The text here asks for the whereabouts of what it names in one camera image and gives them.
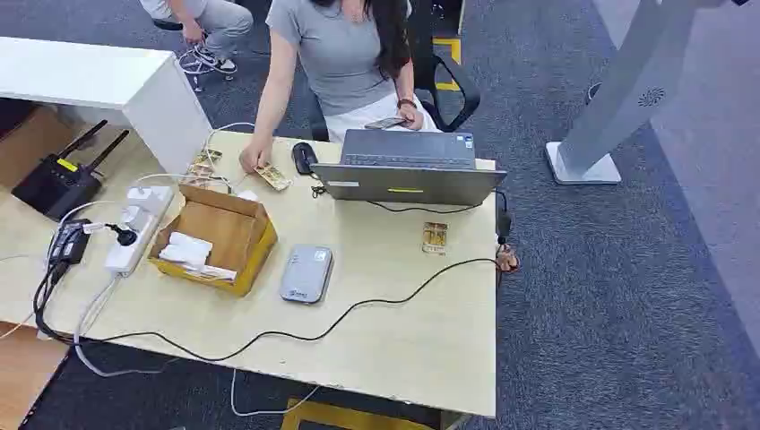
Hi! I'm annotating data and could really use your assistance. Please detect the black office chair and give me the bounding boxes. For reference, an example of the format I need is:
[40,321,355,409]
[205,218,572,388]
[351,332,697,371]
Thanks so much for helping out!
[308,0,482,142]

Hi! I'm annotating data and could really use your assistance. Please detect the yellow frame under desk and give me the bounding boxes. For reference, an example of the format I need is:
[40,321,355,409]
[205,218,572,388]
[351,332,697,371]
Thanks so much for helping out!
[280,397,453,430]

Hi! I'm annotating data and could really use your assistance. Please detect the grey card reader device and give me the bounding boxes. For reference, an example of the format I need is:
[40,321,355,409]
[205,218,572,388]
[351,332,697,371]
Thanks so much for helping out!
[279,244,335,305]

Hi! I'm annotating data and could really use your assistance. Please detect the long black cable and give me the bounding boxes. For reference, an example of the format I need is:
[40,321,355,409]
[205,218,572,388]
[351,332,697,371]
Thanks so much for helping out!
[32,257,505,364]

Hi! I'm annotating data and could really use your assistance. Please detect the stack of gold cards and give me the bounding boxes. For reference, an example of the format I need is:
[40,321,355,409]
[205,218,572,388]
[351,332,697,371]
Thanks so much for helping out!
[187,148,224,182]

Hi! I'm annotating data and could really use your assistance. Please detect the gold printed card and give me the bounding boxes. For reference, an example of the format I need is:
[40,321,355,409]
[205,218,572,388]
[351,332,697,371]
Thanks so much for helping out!
[255,164,293,193]
[421,221,449,256]

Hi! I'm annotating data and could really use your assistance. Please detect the black laptop power cable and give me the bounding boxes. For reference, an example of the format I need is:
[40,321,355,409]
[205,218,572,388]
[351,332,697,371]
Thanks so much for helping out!
[367,188,513,245]

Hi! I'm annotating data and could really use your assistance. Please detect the smartphone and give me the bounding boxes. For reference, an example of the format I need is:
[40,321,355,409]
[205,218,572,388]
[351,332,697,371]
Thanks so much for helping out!
[363,116,410,131]

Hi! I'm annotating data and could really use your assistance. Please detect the black router with antennas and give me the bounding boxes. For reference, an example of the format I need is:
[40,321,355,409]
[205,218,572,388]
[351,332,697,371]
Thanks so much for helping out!
[10,119,131,223]

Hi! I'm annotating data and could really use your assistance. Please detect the person's right hand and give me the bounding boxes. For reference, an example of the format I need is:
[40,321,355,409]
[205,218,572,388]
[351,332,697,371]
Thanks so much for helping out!
[238,137,275,175]

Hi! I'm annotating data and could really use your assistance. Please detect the black computer mouse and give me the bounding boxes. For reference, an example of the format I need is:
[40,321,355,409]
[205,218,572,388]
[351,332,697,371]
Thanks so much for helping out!
[291,142,319,176]

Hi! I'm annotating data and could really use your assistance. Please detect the black power adapter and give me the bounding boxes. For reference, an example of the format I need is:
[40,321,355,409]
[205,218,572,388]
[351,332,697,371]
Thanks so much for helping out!
[47,219,93,270]

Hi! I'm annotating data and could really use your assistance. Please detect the crouching person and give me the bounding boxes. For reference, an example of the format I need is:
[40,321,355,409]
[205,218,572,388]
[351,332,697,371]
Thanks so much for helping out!
[139,0,255,76]

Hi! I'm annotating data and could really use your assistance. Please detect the white side table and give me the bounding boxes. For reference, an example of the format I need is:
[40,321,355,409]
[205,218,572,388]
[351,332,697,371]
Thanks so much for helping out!
[0,36,213,176]

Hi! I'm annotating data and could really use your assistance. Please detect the thin white wire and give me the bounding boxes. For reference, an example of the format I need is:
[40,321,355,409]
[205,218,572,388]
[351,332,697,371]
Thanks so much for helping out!
[133,121,257,194]

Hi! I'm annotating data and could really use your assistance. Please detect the white cable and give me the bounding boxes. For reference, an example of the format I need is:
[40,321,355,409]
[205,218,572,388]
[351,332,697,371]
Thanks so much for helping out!
[71,275,322,417]

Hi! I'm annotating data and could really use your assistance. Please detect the white cards stack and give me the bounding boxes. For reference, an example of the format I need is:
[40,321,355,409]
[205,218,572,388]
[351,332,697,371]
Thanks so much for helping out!
[158,231,238,282]

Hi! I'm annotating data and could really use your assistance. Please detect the white charger plug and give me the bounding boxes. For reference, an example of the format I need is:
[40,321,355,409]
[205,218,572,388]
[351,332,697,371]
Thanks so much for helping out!
[125,185,173,216]

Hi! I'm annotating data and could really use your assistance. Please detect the flat brown cardboard sheet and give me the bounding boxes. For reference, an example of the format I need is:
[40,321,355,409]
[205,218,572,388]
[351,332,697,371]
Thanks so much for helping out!
[0,321,70,430]

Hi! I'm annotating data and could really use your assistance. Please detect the person's left hand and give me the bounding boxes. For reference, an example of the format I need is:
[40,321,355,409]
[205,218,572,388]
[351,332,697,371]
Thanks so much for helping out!
[396,103,425,132]

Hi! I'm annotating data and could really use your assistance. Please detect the seated person in grey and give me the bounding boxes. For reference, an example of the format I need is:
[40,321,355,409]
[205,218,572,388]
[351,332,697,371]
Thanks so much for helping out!
[238,0,444,175]

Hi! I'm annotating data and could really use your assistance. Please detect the black power plug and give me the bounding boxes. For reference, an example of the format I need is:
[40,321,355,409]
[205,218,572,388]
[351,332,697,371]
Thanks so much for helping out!
[105,222,139,248]

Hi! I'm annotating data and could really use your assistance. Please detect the person's foot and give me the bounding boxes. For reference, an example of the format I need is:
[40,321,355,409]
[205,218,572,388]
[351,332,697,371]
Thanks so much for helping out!
[497,244,522,274]

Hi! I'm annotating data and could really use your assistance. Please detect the grey laptop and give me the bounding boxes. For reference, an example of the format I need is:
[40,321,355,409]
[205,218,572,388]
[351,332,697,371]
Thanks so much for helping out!
[309,128,508,208]

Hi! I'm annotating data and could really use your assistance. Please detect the white power strip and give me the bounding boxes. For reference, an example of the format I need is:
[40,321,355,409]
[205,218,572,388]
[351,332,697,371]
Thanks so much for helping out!
[104,185,175,279]

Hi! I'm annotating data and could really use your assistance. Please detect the open wooden card box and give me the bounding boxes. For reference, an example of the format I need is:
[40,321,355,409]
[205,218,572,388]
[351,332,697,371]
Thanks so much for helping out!
[147,184,279,298]

